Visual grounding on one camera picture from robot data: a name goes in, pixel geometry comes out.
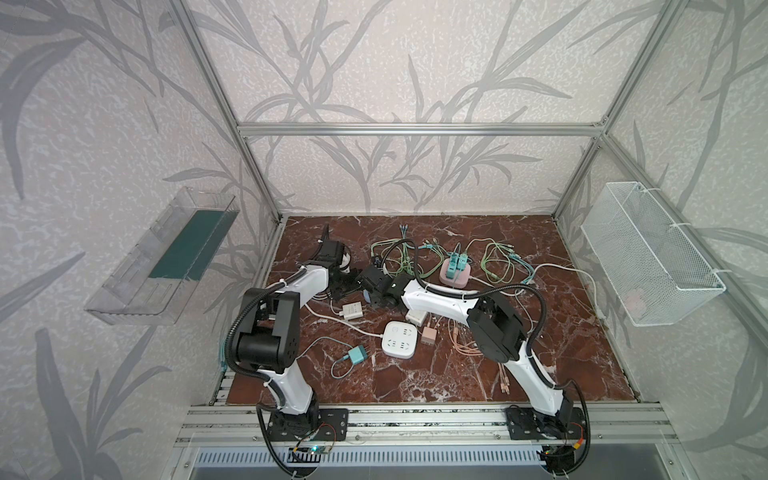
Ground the pink usb charger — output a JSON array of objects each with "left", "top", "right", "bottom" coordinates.
[{"left": 421, "top": 327, "right": 437, "bottom": 345}]

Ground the teal usb charger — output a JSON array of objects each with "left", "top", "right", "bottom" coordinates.
[{"left": 346, "top": 345, "right": 368, "bottom": 365}]

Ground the pink usb cable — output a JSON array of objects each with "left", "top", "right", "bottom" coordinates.
[{"left": 446, "top": 320, "right": 512, "bottom": 395}]

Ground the white usb charger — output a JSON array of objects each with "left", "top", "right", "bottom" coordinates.
[{"left": 405, "top": 310, "right": 428, "bottom": 328}]

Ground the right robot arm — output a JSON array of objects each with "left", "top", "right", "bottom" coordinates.
[{"left": 357, "top": 265, "right": 574, "bottom": 424}]

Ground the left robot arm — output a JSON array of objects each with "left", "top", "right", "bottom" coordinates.
[{"left": 223, "top": 239, "right": 350, "bottom": 416}]

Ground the clear plastic tray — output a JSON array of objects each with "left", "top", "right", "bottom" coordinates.
[{"left": 85, "top": 187, "right": 240, "bottom": 326}]

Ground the green cable of green charger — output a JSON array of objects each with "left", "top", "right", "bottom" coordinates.
[{"left": 368, "top": 237, "right": 445, "bottom": 281}]

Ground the light green usb cable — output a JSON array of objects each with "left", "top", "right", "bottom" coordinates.
[{"left": 465, "top": 237, "right": 522, "bottom": 286}]

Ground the teal usb cable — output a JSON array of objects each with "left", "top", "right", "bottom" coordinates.
[{"left": 501, "top": 245, "right": 538, "bottom": 295}]

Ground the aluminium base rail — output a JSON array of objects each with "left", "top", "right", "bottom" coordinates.
[{"left": 174, "top": 402, "right": 680, "bottom": 447}]

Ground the white wire basket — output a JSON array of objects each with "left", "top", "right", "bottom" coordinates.
[{"left": 581, "top": 181, "right": 726, "bottom": 327}]

